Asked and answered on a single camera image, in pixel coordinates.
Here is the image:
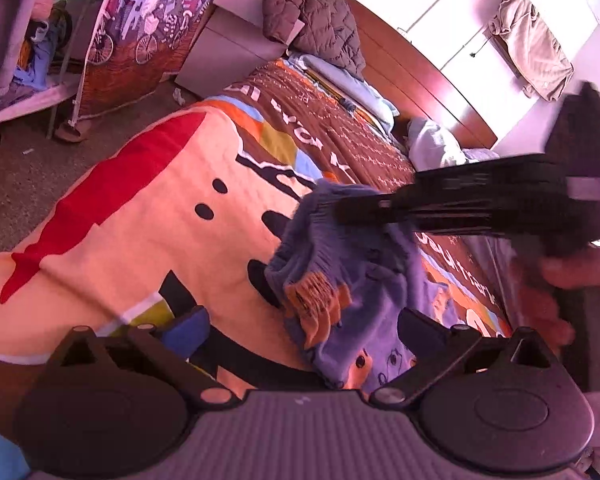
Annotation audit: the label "beige hanging garment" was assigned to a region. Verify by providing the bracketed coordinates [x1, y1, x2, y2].
[488, 0, 574, 102]

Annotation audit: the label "purple cartoon curtain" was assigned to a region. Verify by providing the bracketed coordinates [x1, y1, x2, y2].
[72, 0, 212, 122]

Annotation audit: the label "grey quilted jacket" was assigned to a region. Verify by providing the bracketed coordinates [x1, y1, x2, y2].
[262, 0, 366, 80]

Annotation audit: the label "wooden headboard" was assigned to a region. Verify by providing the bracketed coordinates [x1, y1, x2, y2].
[344, 0, 496, 148]

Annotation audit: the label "lavender grey duvet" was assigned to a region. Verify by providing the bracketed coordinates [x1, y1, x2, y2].
[406, 118, 498, 171]

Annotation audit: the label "colourful paul frank blanket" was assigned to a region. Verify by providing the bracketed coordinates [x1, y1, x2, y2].
[0, 56, 514, 391]

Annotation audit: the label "light blue pillow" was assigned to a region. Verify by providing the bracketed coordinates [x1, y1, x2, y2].
[289, 52, 400, 133]

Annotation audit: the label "right hand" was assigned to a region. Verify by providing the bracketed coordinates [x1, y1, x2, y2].
[509, 246, 600, 352]

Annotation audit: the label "clothes rack with garments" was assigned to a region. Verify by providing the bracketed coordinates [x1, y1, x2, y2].
[0, 0, 112, 143]

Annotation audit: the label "blue car-print pants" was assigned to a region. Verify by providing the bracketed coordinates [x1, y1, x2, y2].
[249, 180, 460, 393]

